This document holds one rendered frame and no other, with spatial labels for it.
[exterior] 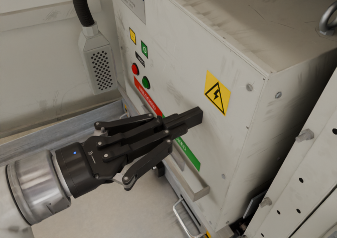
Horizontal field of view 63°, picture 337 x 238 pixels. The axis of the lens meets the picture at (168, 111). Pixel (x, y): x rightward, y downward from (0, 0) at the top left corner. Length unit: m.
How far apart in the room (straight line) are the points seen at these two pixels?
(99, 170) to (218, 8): 0.29
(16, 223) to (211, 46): 0.34
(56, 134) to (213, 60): 0.69
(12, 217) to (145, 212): 0.46
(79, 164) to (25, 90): 0.62
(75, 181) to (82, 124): 0.59
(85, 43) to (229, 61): 0.42
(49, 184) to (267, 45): 0.32
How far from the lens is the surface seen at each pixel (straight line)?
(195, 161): 0.59
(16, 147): 0.98
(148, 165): 0.41
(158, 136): 0.43
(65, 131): 0.98
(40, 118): 1.08
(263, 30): 0.40
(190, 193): 0.59
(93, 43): 0.70
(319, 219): 0.47
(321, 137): 0.38
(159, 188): 0.83
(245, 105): 0.37
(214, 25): 0.39
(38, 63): 0.93
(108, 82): 0.78
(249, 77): 0.34
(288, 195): 0.49
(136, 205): 0.81
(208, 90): 0.43
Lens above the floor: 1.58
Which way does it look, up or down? 47 degrees down
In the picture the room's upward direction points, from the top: straight up
